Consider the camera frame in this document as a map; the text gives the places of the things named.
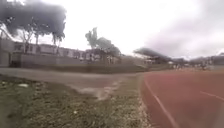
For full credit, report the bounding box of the patchy grass ground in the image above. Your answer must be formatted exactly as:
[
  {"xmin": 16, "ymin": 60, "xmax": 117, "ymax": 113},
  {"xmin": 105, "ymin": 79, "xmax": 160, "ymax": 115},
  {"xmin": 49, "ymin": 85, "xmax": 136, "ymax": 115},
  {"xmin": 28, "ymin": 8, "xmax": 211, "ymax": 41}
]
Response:
[{"xmin": 0, "ymin": 73, "xmax": 152, "ymax": 128}]

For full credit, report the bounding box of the red running track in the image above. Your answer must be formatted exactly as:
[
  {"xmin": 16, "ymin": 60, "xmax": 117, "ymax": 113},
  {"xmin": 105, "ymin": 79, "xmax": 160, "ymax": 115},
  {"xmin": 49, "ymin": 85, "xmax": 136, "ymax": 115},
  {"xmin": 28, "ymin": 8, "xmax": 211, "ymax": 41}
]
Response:
[{"xmin": 140, "ymin": 68, "xmax": 224, "ymax": 128}]

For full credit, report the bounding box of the tall tree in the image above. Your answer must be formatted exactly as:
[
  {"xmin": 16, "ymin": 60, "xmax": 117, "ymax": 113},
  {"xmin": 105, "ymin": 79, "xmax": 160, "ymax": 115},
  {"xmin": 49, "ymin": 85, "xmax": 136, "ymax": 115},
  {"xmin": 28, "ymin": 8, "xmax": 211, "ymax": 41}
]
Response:
[{"xmin": 84, "ymin": 27, "xmax": 122, "ymax": 61}]

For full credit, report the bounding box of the roofed grandstand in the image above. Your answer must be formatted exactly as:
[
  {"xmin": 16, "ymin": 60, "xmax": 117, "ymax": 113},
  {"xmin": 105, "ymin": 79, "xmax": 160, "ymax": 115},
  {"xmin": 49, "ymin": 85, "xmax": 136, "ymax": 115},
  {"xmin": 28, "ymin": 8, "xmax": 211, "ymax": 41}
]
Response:
[{"xmin": 133, "ymin": 47, "xmax": 174, "ymax": 66}]

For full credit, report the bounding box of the grey paved path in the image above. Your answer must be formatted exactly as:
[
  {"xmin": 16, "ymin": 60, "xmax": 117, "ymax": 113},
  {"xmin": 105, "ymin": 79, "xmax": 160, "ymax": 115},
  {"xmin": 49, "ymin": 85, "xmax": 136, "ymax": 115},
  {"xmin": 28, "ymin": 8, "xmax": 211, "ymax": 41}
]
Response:
[{"xmin": 0, "ymin": 67, "xmax": 141, "ymax": 90}]

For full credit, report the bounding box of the large dark tree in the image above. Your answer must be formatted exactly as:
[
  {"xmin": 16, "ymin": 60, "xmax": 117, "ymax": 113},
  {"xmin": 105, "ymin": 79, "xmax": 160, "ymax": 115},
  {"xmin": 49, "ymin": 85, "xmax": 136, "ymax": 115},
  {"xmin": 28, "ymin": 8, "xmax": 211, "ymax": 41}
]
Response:
[{"xmin": 0, "ymin": 0, "xmax": 68, "ymax": 54}]

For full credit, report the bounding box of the grey concrete wall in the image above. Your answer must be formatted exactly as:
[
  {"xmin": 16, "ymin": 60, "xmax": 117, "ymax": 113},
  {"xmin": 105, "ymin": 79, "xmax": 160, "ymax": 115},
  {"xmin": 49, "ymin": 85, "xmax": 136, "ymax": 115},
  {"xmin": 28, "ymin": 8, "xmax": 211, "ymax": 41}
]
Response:
[{"xmin": 9, "ymin": 53, "xmax": 111, "ymax": 70}]

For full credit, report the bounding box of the long low building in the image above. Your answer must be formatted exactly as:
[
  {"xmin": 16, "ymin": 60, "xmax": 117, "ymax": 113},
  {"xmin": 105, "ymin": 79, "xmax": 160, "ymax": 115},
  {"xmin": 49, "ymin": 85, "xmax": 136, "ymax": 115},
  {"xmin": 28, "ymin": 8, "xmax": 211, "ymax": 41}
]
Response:
[{"xmin": 0, "ymin": 37, "xmax": 121, "ymax": 65}]

